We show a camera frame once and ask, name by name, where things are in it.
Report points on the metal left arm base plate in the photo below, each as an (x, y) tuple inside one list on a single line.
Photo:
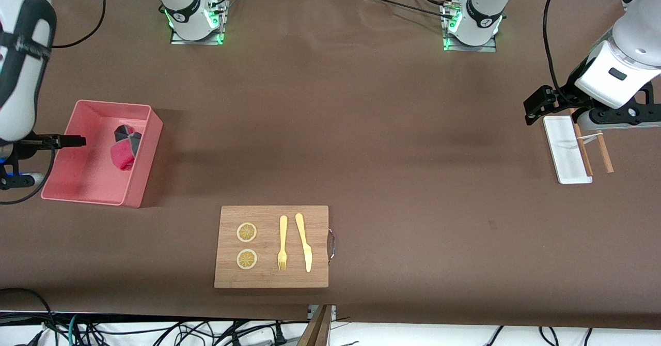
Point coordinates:
[(448, 44)]

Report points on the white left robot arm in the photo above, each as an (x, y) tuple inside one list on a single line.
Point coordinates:
[(614, 85)]

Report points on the white rubber band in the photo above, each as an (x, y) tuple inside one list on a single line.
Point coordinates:
[(588, 138)]

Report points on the yellow plastic knife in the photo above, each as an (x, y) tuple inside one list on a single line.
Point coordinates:
[(304, 242)]

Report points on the white rectangular tray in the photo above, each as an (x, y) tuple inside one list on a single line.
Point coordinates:
[(560, 144)]

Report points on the wooden cutting board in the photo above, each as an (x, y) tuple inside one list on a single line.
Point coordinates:
[(268, 279)]

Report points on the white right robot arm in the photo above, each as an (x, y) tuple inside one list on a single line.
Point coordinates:
[(15, 103)]

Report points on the yellow plastic fork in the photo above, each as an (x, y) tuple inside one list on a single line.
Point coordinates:
[(283, 232)]

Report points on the small metal bracket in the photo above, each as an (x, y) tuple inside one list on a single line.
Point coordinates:
[(333, 312)]

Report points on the grey and pink cloth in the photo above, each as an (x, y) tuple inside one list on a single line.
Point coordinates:
[(124, 152)]

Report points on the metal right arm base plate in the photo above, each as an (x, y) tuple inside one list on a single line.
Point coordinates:
[(219, 26)]

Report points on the lemon slice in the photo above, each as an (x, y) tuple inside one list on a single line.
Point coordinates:
[(247, 232), (247, 259)]

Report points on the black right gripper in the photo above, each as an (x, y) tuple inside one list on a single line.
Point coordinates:
[(37, 142)]

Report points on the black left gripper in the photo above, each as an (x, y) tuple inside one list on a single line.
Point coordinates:
[(566, 92)]

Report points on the pink plastic bin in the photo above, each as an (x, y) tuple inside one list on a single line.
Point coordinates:
[(82, 181)]

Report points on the wooden plank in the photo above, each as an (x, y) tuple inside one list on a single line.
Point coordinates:
[(316, 330)]

